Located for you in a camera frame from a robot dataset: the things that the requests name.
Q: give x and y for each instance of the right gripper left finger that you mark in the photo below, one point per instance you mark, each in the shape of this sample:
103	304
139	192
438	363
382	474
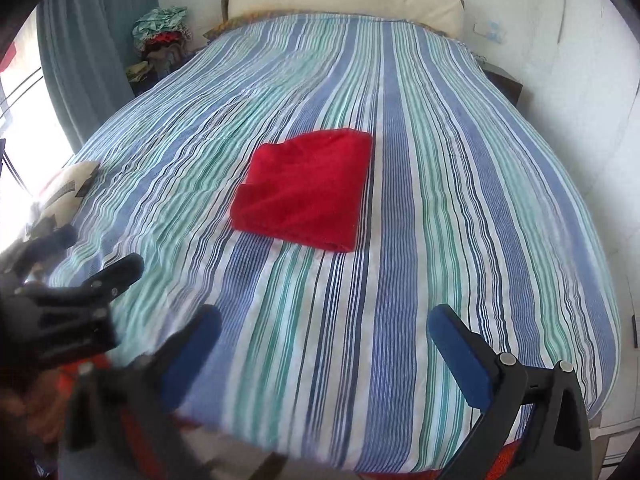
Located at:
140	409

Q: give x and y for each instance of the red knit sweater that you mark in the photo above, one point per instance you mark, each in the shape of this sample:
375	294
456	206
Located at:
306	190

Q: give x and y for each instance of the pile of clothes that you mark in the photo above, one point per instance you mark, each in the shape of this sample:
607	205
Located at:
161	37

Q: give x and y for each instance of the orange fuzzy trousers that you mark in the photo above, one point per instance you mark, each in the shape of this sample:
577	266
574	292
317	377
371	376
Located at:
478	458

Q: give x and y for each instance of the orange fuzzy sleeve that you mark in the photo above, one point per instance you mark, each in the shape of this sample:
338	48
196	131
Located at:
75	409

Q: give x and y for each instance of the patterned beige cushion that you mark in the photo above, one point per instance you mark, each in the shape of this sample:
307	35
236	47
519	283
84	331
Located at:
60	200

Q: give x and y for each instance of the teal curtain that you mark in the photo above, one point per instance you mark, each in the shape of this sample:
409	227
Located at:
85	47

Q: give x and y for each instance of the dark bedside table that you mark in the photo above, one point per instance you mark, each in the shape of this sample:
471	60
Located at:
508	85

